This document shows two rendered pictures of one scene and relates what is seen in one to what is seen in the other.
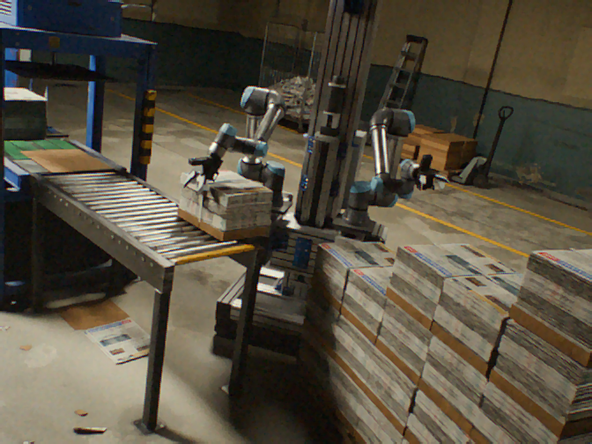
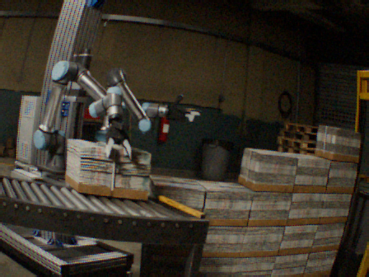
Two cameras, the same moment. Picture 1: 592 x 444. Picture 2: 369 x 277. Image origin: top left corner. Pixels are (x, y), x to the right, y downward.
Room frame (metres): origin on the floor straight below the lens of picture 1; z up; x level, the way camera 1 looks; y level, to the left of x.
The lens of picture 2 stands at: (1.61, 2.67, 1.25)
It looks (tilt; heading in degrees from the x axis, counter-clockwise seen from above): 3 degrees down; 289
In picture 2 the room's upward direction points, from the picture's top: 8 degrees clockwise
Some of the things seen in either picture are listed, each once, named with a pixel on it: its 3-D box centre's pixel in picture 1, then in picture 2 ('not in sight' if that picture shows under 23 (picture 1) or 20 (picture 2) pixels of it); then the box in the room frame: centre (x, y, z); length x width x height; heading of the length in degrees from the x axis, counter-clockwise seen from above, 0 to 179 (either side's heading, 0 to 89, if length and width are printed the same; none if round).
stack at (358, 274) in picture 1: (400, 379); (233, 246); (2.31, -0.58, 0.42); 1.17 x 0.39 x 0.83; 29
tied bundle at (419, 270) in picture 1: (450, 284); (268, 170); (2.20, -0.65, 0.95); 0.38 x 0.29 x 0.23; 120
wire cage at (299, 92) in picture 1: (299, 77); not in sight; (10.82, 0.35, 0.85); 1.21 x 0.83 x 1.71; 48
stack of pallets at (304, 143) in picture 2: not in sight; (308, 159); (2.51, -7.40, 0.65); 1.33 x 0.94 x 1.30; 52
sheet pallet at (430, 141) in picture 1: (431, 151); not in sight; (9.09, -1.87, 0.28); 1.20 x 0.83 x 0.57; 48
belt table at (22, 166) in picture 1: (50, 162); not in sight; (3.56, 1.54, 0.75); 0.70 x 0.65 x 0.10; 48
